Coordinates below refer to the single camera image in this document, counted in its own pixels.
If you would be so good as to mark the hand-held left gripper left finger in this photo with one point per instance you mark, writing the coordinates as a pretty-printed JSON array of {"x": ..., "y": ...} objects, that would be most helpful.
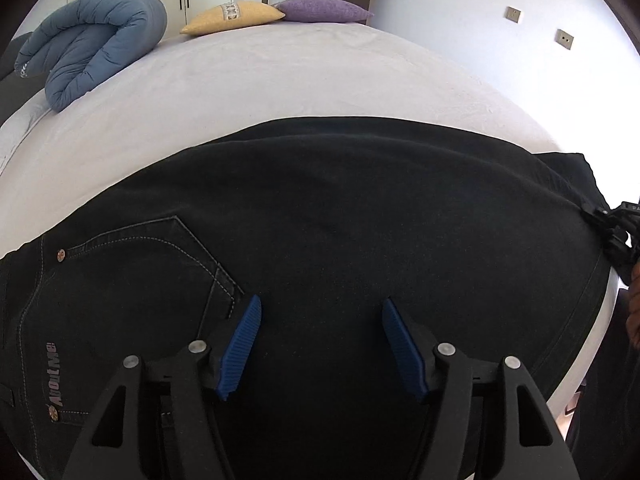
[{"x": 242, "y": 345}]

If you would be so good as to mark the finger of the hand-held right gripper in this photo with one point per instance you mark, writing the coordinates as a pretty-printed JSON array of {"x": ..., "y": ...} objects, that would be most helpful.
[{"x": 607, "y": 222}]

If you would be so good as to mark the black denim pants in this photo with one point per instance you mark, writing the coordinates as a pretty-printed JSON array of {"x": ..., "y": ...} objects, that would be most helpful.
[{"x": 325, "y": 210}]

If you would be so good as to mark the white pillow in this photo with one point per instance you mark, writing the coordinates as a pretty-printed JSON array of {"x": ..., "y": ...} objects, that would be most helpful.
[{"x": 15, "y": 135}]

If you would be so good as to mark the purple cushion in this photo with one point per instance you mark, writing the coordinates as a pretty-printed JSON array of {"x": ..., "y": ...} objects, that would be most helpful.
[{"x": 320, "y": 10}]

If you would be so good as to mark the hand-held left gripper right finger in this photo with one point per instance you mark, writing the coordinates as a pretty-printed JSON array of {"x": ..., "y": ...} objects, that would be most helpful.
[{"x": 402, "y": 350}]

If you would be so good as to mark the yellow cushion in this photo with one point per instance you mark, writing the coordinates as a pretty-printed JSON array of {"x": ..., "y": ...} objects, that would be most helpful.
[{"x": 235, "y": 19}]

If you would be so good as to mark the bed with white sheet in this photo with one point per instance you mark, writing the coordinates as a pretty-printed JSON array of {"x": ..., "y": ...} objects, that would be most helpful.
[{"x": 300, "y": 75}]

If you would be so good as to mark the rolled blue duvet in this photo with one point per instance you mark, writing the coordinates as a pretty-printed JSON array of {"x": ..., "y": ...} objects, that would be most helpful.
[{"x": 90, "y": 40}]

